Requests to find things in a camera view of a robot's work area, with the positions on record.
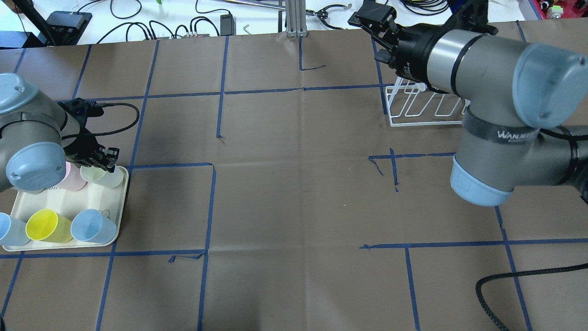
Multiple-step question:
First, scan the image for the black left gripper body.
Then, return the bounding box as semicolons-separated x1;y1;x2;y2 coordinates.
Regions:
57;98;119;172

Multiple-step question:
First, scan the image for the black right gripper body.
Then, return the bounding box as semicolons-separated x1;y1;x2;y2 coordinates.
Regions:
347;0;498;84

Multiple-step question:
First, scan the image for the white cream plastic cup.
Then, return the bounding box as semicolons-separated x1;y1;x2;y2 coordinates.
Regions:
80;166;124;188

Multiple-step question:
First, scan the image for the light blue cup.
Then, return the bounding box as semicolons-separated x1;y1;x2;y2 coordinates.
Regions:
71;209;118;244
0;212;31;246

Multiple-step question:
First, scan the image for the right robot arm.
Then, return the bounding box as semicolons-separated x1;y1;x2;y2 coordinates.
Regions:
348;0;588;206

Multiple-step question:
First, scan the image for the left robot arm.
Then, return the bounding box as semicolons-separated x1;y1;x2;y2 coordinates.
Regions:
0;73;119;191

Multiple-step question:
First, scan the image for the pink plastic cup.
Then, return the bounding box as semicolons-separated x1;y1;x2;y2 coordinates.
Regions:
56;162;88;191

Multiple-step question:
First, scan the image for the yellow plastic cup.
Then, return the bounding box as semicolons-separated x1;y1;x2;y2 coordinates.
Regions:
25;209;72;243

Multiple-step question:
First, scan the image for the cream plastic tray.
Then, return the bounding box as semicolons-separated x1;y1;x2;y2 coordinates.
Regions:
2;167;130;252

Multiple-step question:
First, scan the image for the black power adapter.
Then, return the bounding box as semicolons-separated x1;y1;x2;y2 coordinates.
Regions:
219;13;237;36

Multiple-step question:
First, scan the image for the white wire cup rack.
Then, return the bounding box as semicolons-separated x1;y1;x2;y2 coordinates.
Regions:
385;77;470;127

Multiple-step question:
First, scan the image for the aluminium frame post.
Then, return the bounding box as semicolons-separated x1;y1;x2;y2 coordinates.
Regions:
285;0;308;37

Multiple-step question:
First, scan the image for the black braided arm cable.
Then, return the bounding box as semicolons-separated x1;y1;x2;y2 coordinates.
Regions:
475;263;588;331

